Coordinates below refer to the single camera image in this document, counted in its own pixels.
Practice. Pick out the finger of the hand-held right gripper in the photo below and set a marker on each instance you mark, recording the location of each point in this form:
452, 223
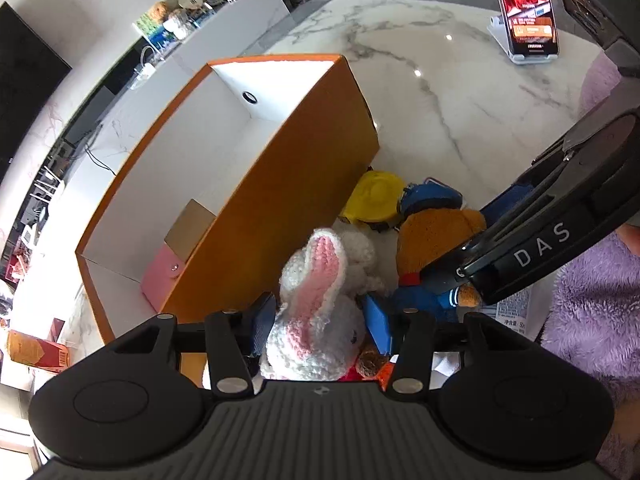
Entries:
442, 275
505, 204

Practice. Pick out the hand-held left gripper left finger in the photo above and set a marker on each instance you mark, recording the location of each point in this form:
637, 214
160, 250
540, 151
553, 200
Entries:
262, 325

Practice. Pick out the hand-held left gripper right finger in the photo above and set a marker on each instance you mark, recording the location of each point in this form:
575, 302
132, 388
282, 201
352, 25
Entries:
377, 325

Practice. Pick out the white crochet bunny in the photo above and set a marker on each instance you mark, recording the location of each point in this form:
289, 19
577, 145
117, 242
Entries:
310, 335

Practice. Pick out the plush bear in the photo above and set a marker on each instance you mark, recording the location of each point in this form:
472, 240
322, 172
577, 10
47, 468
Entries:
430, 225

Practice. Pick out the pink wallet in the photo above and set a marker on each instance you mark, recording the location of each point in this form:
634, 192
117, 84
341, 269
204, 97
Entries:
162, 275

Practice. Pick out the small brown cardboard box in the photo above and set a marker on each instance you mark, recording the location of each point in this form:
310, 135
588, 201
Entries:
192, 225

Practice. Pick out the orange cardboard box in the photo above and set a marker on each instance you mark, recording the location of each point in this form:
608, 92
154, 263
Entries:
280, 200

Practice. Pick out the orange red crochet toy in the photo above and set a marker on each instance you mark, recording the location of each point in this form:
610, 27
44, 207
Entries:
385, 375

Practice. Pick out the white printed packet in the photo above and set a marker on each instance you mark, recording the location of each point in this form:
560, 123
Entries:
515, 312

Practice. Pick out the yellow round toy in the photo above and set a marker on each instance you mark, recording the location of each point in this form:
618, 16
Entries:
375, 197

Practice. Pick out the white phone stand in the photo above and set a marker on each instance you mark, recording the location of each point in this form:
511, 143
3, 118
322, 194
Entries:
500, 42

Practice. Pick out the smartphone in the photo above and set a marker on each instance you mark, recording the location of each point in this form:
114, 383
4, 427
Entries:
527, 10

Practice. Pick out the orange drink bottle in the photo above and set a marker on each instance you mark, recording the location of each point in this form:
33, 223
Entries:
37, 350

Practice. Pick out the white television cabinet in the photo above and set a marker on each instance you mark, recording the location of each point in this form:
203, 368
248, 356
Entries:
165, 90

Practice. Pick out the white router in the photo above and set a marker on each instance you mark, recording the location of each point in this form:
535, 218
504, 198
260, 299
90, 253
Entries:
47, 182

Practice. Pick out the painted picture card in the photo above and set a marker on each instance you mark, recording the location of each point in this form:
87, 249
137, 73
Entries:
155, 35

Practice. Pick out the white flower pot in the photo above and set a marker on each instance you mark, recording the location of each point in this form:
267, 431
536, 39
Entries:
179, 24

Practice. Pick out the small brown teddy bear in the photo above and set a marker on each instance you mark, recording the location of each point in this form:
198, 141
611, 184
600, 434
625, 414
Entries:
160, 11

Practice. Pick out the black television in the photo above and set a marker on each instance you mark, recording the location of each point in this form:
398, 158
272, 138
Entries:
25, 85

